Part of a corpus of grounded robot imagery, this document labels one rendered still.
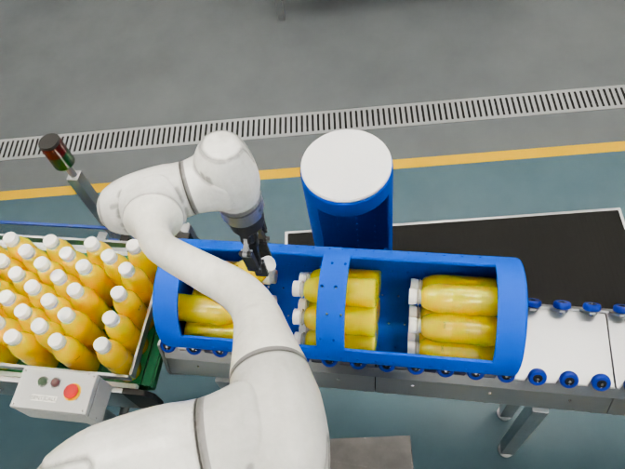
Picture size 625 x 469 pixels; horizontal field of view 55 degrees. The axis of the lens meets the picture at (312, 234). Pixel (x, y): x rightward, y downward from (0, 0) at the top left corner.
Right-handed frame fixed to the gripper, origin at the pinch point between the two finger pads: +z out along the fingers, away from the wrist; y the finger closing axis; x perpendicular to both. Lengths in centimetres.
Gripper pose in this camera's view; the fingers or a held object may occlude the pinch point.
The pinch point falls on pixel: (261, 259)
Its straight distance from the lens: 138.8
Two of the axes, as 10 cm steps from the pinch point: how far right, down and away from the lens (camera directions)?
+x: -9.9, -0.6, 1.6
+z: 1.1, 5.1, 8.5
